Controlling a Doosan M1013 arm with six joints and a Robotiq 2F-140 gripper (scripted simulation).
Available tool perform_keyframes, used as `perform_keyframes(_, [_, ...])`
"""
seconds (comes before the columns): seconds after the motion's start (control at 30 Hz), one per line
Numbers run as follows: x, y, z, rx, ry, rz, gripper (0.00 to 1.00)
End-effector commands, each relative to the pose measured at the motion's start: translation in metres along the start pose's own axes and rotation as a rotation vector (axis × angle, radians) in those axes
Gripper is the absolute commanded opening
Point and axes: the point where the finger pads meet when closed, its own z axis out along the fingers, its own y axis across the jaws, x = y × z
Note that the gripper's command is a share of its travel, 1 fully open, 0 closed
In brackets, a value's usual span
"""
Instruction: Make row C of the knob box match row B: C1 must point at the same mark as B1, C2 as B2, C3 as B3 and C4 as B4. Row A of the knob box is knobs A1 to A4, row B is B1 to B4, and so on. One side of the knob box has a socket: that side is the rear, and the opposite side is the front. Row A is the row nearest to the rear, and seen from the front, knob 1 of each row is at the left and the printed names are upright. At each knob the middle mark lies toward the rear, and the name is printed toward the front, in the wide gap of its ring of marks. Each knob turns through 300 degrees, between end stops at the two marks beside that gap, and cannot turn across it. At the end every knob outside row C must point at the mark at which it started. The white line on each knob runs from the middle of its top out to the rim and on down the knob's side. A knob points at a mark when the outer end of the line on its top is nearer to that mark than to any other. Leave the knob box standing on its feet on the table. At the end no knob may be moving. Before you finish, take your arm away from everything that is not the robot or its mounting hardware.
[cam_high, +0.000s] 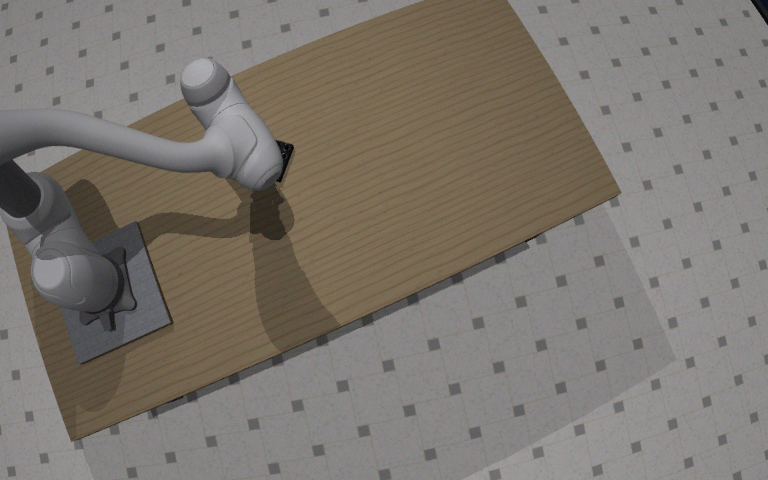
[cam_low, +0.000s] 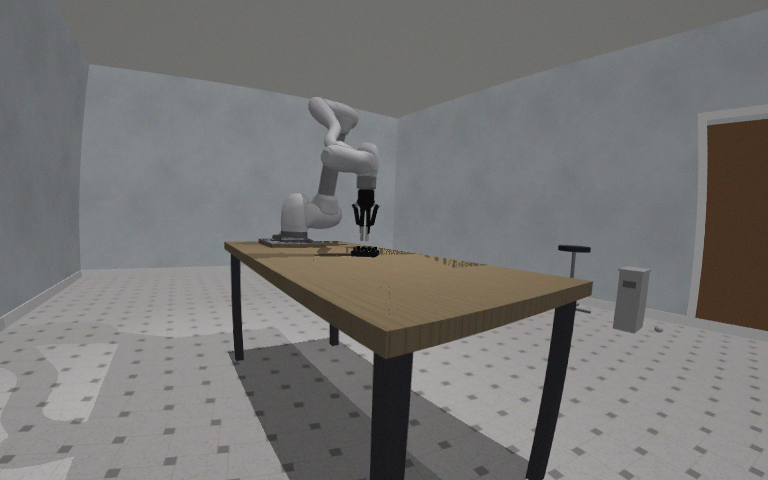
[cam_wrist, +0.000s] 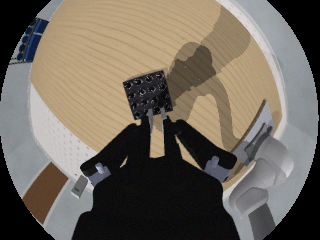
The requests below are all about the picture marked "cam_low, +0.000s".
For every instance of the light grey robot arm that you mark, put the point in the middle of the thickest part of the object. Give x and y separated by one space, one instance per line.
298 214

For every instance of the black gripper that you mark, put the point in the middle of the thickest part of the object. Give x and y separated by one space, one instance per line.
365 201

